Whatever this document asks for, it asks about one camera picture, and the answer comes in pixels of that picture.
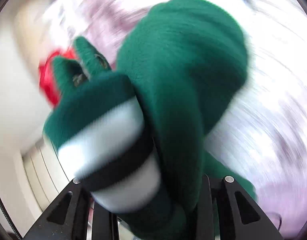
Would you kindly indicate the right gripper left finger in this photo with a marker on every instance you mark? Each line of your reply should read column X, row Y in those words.
column 68, row 215

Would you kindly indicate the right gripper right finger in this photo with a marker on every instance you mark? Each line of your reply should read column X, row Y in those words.
column 239, row 216

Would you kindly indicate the green and cream varsity jacket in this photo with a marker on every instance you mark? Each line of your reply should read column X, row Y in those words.
column 134, row 135

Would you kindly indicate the floral plush bed blanket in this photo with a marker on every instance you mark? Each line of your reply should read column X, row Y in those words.
column 262, row 136

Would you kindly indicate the red quilted garment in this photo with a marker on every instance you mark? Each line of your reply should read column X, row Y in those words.
column 47, row 82

